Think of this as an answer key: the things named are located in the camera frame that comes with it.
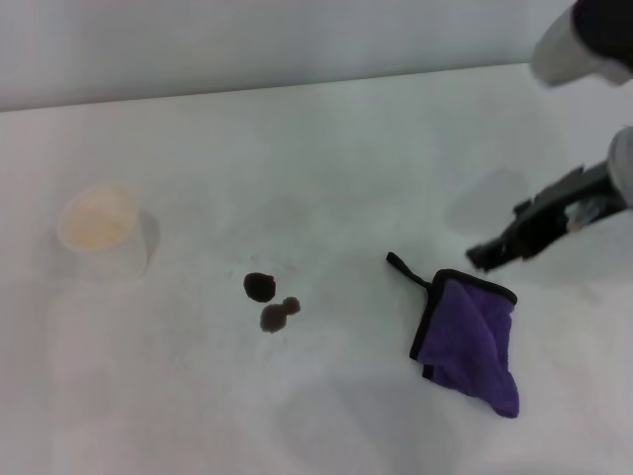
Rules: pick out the brown water stain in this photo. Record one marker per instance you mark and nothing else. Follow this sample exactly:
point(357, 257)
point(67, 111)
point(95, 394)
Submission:
point(274, 319)

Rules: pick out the purple rag with black trim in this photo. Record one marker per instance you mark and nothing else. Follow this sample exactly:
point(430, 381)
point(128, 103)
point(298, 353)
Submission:
point(460, 336)

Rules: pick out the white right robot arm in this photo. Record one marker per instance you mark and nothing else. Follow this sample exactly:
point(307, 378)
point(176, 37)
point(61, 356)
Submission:
point(578, 44)

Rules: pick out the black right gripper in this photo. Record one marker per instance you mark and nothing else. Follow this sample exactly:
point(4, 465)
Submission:
point(554, 218)

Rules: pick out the white paper cup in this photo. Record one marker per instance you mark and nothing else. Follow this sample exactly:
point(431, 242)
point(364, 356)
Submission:
point(106, 230)

